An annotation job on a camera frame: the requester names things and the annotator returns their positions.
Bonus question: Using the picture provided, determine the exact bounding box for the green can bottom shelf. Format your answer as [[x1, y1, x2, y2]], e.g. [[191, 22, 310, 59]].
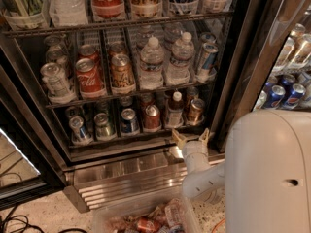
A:
[[94, 113, 116, 141]]

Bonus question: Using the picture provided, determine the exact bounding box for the brown can top shelf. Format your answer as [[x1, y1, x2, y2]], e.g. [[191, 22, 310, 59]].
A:
[[130, 0, 161, 19]]

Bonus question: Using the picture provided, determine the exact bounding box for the green carton top shelf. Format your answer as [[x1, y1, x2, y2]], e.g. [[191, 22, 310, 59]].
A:
[[1, 0, 50, 31]]

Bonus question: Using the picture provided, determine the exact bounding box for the red cola can middle front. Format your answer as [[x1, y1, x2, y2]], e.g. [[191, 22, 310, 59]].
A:
[[75, 58, 106, 99]]

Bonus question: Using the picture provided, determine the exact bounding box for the water bottle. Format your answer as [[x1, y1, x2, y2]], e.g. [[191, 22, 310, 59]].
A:
[[140, 37, 164, 90], [166, 32, 195, 85]]

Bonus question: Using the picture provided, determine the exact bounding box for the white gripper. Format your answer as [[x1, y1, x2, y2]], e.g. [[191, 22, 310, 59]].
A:
[[172, 128, 210, 173]]

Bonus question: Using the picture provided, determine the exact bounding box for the silver can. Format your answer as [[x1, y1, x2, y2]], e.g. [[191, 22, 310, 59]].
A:
[[40, 62, 77, 104], [46, 50, 71, 76]]

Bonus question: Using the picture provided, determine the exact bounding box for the orange can middle shelf front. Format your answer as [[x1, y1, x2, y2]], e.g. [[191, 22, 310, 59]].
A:
[[110, 53, 136, 94]]

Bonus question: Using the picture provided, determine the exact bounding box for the orange extension cable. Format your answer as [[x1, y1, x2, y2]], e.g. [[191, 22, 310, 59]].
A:
[[212, 217, 226, 233]]

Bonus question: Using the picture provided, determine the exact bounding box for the blue pepsi can left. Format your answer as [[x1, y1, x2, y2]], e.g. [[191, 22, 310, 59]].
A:
[[263, 85, 286, 109]]

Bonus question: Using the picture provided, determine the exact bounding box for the silver can middle front left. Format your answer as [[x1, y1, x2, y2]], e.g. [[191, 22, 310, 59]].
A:
[[40, 62, 77, 104]]

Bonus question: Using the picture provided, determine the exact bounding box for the glass fridge door right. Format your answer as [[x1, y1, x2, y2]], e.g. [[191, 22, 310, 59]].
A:
[[211, 0, 310, 152]]

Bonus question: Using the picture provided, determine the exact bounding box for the blue pepsi can right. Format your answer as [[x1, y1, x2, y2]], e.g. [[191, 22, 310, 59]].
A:
[[282, 83, 306, 109]]

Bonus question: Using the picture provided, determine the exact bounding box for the steel fridge grille base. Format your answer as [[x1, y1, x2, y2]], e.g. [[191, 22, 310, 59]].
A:
[[62, 144, 226, 214]]

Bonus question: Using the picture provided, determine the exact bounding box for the orange can middle shelf rear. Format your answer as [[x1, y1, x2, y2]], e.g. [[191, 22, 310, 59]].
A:
[[108, 41, 127, 57]]

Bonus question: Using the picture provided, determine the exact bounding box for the blue white can bottom left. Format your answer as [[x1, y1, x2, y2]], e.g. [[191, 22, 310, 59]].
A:
[[69, 116, 93, 145]]

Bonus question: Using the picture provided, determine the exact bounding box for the water bottle middle right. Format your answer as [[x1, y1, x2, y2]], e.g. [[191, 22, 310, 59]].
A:
[[166, 32, 195, 85]]

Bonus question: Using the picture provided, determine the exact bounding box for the red cola bottle top shelf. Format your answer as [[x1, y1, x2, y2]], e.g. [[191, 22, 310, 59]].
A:
[[91, 0, 124, 21]]

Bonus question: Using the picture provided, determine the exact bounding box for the blue can bottom shelf front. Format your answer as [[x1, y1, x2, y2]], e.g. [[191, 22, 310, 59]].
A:
[[121, 108, 140, 136]]

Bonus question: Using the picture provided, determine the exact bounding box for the orange can bottom shelf front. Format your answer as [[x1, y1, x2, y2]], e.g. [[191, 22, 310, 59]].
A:
[[187, 98, 205, 125]]

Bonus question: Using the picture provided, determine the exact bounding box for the red can in bin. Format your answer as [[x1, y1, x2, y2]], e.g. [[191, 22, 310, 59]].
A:
[[135, 217, 161, 233]]

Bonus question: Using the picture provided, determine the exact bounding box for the brown bottle white cap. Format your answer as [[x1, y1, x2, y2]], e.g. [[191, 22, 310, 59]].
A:
[[164, 91, 184, 128]]

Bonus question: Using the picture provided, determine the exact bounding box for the water bottle middle left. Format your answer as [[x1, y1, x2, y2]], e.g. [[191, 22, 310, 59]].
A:
[[140, 37, 164, 90]]

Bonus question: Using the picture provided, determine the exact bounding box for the clear plastic bin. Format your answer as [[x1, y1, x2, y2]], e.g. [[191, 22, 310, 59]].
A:
[[92, 187, 201, 233]]

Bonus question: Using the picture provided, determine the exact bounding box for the red can bottom shelf front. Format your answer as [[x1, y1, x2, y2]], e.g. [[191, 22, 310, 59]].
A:
[[144, 105, 161, 132]]

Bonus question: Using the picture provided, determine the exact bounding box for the blue tall can middle front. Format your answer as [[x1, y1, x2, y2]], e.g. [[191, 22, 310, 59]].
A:
[[195, 42, 219, 82]]

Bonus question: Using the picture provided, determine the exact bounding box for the red cola can middle rear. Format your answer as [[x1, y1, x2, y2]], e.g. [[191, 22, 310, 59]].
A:
[[78, 44, 100, 62]]

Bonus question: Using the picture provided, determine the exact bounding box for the red can shelf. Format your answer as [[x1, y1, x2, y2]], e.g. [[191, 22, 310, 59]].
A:
[[144, 105, 161, 132], [140, 93, 155, 109]]

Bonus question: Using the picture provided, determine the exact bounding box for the blue pepsi can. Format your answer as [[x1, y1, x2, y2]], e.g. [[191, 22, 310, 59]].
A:
[[263, 85, 286, 109], [282, 83, 306, 109]]

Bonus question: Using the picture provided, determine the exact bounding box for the black cables floor left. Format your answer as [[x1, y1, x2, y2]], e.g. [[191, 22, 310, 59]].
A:
[[0, 206, 88, 233]]

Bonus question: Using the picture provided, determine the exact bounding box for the orange can shelf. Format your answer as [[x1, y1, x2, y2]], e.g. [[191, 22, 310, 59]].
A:
[[187, 98, 205, 125], [185, 87, 199, 110], [108, 41, 127, 57], [110, 53, 136, 94]]

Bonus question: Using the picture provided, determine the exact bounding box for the white bottle top shelf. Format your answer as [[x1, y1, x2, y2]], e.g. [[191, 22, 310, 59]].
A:
[[49, 0, 88, 27]]

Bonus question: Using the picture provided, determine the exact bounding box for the red can bottom shelf rear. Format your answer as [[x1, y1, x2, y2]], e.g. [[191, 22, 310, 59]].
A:
[[140, 93, 155, 109]]

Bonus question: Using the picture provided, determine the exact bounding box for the orange can bottom shelf rear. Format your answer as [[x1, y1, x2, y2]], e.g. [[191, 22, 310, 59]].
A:
[[185, 87, 199, 110]]

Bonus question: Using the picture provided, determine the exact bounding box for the red cola can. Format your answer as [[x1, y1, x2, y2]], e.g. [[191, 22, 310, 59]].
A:
[[75, 58, 106, 99], [78, 44, 100, 62]]

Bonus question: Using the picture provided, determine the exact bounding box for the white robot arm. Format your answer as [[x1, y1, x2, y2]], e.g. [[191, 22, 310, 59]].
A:
[[172, 110, 311, 233]]

